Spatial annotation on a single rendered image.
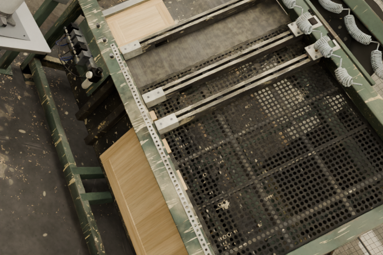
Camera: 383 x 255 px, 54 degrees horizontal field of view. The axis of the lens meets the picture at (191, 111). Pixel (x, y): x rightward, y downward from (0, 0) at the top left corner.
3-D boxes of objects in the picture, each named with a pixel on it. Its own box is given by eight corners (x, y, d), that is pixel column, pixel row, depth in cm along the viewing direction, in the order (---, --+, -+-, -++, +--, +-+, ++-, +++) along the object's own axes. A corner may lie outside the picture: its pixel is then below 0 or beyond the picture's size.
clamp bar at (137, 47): (121, 51, 245) (111, 28, 224) (279, -16, 259) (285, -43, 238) (126, 62, 241) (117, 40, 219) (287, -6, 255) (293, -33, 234)
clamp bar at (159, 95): (142, 98, 229) (134, 78, 208) (310, 23, 244) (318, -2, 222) (149, 111, 225) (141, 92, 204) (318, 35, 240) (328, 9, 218)
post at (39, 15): (-4, 62, 283) (50, -8, 252) (4, 64, 288) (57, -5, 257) (-2, 69, 281) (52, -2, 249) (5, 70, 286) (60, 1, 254)
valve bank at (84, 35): (48, 35, 253) (68, 10, 243) (66, 40, 264) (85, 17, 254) (69, 93, 232) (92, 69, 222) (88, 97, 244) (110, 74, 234)
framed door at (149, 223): (101, 156, 268) (99, 156, 266) (152, 111, 245) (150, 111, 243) (149, 281, 231) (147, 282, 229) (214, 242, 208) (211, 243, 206)
